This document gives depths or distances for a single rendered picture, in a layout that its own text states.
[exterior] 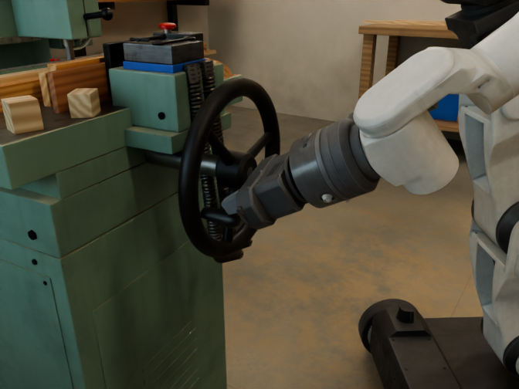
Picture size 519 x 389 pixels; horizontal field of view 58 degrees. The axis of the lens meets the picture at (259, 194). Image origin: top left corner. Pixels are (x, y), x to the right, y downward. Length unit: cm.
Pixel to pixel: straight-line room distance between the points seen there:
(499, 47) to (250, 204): 30
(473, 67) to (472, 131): 62
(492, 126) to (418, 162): 48
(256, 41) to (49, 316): 393
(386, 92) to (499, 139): 52
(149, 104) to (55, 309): 36
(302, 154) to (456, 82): 17
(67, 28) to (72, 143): 23
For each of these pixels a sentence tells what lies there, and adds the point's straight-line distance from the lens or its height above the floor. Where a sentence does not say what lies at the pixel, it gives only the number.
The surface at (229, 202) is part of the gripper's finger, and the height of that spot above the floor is 82.
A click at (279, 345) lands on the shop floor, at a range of 164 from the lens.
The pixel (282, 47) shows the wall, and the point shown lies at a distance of 442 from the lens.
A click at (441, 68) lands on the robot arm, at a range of 48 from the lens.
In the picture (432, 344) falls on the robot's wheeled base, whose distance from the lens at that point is 143.
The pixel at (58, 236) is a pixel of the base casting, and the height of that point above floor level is 75.
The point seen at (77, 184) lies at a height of 81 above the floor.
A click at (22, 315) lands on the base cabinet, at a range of 93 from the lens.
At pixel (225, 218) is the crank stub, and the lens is 65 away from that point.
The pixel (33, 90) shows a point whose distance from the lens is 88.
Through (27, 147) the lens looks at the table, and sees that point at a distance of 69.
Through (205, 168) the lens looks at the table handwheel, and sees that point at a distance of 77.
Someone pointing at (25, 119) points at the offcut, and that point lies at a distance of 71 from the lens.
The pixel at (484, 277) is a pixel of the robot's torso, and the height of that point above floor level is 43.
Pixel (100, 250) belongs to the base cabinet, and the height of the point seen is 69.
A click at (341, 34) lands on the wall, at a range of 415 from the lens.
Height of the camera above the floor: 108
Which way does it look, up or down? 24 degrees down
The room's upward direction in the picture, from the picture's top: straight up
